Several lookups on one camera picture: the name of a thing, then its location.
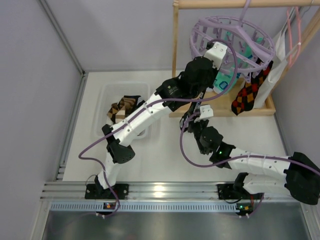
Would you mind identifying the brown argyle sock in bin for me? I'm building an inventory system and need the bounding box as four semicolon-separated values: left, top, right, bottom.
107;103;120;124

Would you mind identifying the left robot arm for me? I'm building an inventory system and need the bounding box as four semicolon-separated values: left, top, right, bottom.
94;56;220;195

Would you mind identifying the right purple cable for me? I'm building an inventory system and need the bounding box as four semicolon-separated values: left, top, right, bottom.
179;111;320;218

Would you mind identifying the brown striped sock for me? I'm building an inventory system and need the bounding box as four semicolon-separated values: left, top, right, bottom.
115;97;136;123

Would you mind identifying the argyle sock red yellow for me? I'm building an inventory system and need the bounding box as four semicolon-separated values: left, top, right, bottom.
231;61;274;116

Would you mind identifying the teal sock with blue patch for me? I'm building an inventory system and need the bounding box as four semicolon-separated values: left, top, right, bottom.
213;70;241;94

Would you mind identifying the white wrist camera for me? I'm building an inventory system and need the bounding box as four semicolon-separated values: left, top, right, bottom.
194;104;214;123
204;42;228;70

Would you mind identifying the wooden clothes rack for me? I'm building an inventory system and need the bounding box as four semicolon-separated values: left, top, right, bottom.
167;0;320;118

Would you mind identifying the white tote bag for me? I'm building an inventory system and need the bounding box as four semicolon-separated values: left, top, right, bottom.
253;31;287;109

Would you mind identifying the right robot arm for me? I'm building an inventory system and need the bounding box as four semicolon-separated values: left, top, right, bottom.
180;120;320;205

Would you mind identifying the aluminium mounting rail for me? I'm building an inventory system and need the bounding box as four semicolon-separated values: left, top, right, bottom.
39;181;313;201

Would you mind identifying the white plastic bin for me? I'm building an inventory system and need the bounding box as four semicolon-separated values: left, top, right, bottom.
92;81;152;138

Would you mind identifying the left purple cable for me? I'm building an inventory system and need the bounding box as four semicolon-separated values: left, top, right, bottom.
78;39;238;217

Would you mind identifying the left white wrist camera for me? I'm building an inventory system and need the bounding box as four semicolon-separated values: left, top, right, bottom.
204;42;228;70

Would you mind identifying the purple cable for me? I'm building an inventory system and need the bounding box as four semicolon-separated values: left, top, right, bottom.
179;111;320;218
78;39;238;217

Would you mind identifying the teal sock left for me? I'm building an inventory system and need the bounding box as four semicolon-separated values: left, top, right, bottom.
224;31;262;69

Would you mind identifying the purple round clip hanger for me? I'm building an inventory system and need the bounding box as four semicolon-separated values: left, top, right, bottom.
189;0;276;83

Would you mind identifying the pink clothes hanger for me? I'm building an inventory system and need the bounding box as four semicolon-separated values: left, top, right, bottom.
284;6;303;68

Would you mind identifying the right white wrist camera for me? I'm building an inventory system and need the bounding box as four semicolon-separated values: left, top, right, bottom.
194;104;214;123

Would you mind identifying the slotted grey cable duct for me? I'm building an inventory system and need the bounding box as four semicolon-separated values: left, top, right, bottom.
50;201;252;213

